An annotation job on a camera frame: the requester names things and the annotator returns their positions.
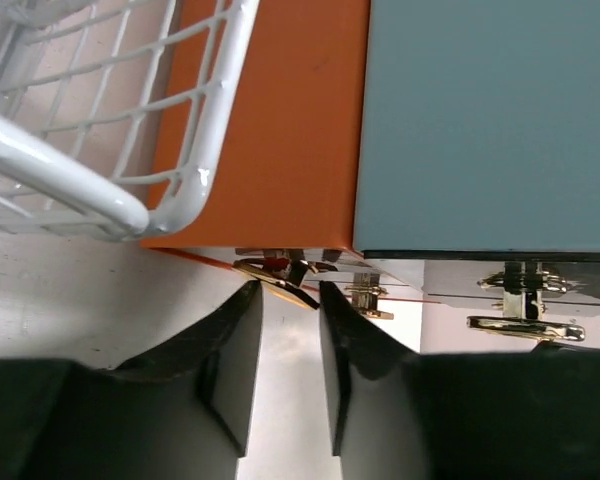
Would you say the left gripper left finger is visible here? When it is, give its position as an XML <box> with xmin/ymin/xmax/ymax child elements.
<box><xmin>0</xmin><ymin>281</ymin><xmax>263</xmax><ymax>479</ymax></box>

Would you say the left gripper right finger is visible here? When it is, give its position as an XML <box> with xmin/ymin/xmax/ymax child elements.
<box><xmin>319</xmin><ymin>281</ymin><xmax>600</xmax><ymax>479</ymax></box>

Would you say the white wire desk organizer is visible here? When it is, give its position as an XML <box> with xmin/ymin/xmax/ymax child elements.
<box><xmin>0</xmin><ymin>1</ymin><xmax>259</xmax><ymax>241</ymax></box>

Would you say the teal orange drawer box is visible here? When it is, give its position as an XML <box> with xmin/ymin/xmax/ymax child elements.
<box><xmin>140</xmin><ymin>0</ymin><xmax>600</xmax><ymax>311</ymax></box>

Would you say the clear plastic drawer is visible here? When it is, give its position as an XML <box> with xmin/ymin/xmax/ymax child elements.
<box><xmin>232</xmin><ymin>248</ymin><xmax>430</xmax><ymax>320</ymax></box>
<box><xmin>423</xmin><ymin>260</ymin><xmax>600</xmax><ymax>349</ymax></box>

